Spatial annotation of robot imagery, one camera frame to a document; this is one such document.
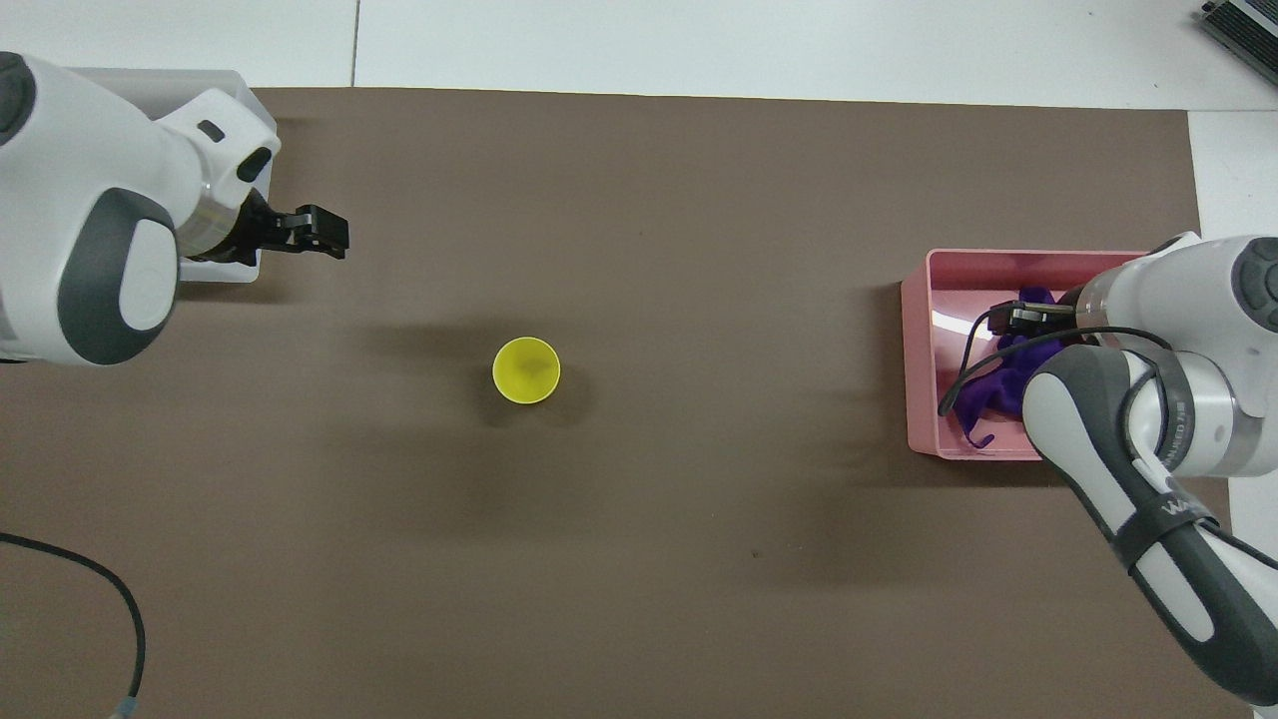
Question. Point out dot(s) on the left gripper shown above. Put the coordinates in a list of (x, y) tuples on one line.
[(258, 228)]

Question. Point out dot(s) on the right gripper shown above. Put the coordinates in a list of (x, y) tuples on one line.
[(1060, 318)]

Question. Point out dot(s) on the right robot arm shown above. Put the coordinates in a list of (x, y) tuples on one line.
[(1198, 300)]

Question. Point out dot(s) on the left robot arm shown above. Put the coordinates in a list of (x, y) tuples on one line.
[(60, 150)]

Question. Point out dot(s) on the pink plastic box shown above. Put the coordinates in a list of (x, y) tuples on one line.
[(924, 359)]

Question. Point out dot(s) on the white plastic box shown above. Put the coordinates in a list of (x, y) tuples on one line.
[(150, 88)]

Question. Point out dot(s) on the purple cloth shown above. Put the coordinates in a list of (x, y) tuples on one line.
[(998, 391)]

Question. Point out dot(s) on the yellow plastic cup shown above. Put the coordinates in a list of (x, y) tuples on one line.
[(526, 370)]

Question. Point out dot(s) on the grey device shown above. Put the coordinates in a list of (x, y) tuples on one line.
[(1246, 22)]

